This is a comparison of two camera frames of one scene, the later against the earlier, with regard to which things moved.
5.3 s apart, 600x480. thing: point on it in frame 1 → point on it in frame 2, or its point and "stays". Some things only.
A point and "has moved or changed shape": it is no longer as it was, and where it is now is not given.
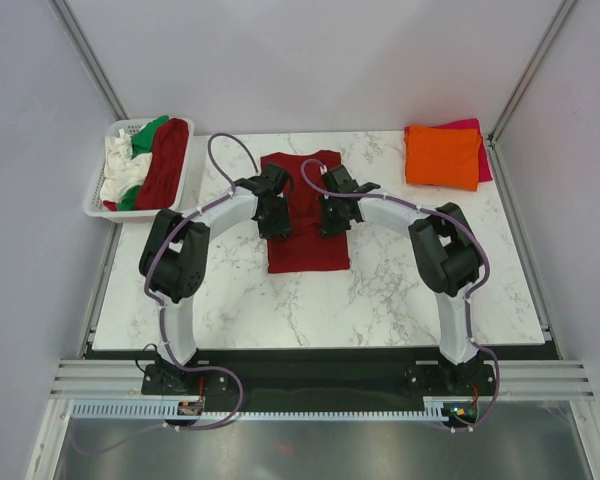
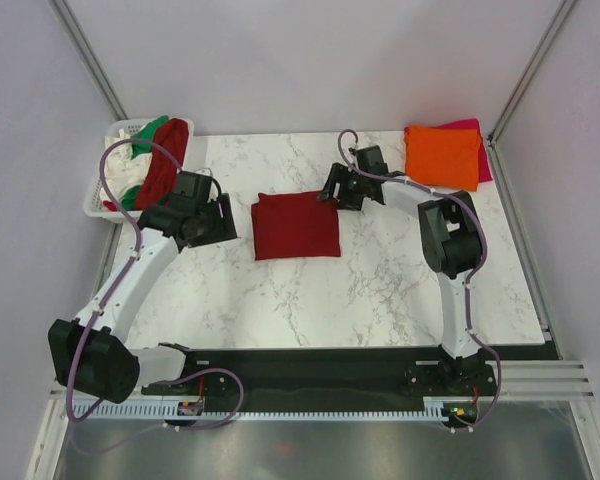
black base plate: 312,375 stays
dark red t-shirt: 305,247 has moved or changed shape
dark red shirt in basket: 164,185 stays
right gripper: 327,227 → 339,175
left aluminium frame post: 84,52 stays
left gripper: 283,225 → 224,229
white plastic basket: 94,205 stays
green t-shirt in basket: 141,141 stays
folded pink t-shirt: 484,172 stays
